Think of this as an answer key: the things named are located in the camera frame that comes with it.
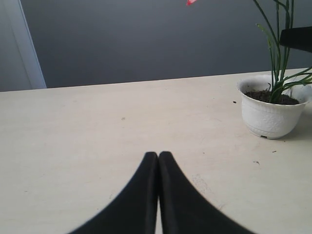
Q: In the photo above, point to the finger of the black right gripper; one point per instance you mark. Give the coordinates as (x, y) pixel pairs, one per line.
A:
(297, 38)

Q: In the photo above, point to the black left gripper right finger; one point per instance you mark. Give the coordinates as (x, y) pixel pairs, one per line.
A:
(184, 210)

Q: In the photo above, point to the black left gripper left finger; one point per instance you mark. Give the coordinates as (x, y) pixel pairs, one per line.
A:
(134, 209)

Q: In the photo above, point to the red artificial flower plant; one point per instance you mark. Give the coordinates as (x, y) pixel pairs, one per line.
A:
(279, 55)

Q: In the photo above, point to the dark soil in pot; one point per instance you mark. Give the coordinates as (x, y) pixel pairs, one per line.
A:
(267, 97)

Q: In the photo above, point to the white plastic flower pot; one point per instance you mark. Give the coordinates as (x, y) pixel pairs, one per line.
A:
(268, 120)

